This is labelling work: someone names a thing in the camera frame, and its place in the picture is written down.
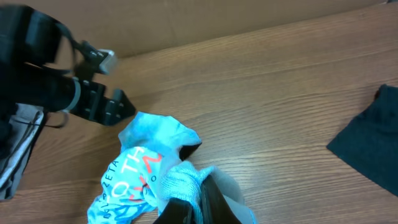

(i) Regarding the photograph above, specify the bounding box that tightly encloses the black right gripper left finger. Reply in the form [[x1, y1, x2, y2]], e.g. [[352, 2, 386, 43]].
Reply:
[[153, 198, 195, 224]]

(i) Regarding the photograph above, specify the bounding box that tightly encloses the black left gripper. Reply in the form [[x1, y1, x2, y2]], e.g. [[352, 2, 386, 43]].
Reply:
[[70, 77, 136, 125]]

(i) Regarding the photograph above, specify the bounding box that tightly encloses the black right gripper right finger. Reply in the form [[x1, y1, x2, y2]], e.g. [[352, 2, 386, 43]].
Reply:
[[201, 175, 241, 224]]

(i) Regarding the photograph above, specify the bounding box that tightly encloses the light blue printed t-shirt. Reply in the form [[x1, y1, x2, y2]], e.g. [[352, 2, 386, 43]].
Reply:
[[87, 112, 257, 224]]

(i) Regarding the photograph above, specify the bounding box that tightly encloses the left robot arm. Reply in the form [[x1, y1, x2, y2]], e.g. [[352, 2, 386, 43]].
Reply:
[[1, 4, 136, 152]]

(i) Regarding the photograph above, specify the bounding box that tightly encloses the folded grey garment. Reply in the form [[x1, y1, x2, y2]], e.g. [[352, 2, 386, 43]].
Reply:
[[1, 104, 45, 201]]

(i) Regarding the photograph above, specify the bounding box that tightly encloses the dark navy garment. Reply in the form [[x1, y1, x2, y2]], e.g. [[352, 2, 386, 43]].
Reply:
[[326, 85, 397, 195]]

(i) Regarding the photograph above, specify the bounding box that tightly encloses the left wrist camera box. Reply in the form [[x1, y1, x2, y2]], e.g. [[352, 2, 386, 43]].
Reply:
[[81, 40, 118, 75]]

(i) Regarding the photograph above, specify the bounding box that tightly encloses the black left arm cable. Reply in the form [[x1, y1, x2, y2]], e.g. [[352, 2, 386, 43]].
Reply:
[[18, 23, 91, 129]]

